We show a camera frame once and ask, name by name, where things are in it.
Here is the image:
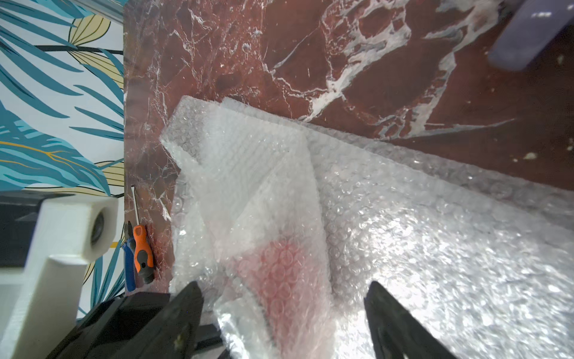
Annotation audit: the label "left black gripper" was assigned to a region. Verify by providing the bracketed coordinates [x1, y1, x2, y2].
[47, 294, 224, 358]

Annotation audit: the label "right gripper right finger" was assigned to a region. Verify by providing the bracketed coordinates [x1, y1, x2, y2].
[364, 281, 442, 358]

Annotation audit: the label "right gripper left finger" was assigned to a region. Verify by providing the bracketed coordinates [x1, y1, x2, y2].
[135, 281, 204, 358]

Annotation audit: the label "red mug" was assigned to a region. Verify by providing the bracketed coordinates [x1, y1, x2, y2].
[233, 239, 323, 358]

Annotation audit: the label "clear bubble wrap sheet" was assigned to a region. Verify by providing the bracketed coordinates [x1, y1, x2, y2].
[160, 97, 573, 358]

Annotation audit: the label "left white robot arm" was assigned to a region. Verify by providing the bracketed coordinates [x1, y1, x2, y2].
[1, 191, 230, 358]

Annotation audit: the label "lavender mug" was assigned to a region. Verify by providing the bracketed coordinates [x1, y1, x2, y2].
[487, 0, 573, 72]

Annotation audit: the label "orange blue cables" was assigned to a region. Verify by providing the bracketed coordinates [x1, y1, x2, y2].
[122, 185, 155, 294]

